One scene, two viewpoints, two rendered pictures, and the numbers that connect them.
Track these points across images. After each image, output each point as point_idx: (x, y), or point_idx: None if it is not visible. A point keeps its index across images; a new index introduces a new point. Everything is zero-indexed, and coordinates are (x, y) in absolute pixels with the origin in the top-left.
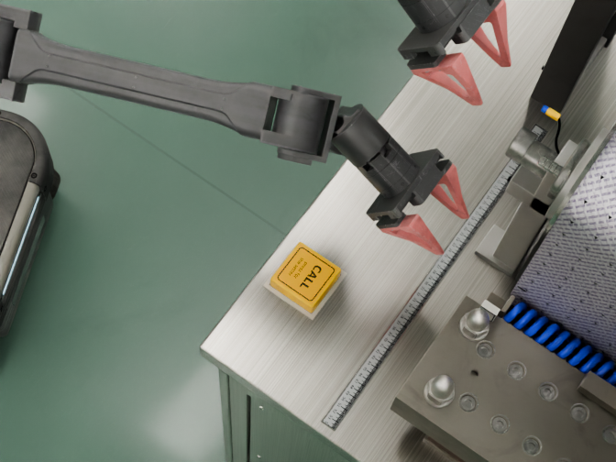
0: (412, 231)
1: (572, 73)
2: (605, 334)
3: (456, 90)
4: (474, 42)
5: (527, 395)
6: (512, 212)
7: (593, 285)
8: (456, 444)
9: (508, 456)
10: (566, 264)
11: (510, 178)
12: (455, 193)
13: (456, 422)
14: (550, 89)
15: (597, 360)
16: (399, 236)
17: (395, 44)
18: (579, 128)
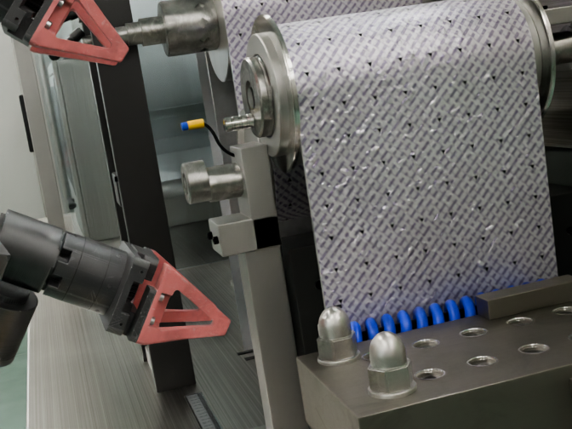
0: (177, 278)
1: (174, 303)
2: (443, 258)
3: (94, 45)
4: (61, 407)
5: (464, 343)
6: (247, 426)
7: (384, 169)
8: (478, 408)
9: (534, 363)
10: (344, 167)
11: (214, 237)
12: (180, 275)
13: (447, 385)
14: (168, 353)
15: (468, 296)
16: (167, 331)
17: None
18: (224, 378)
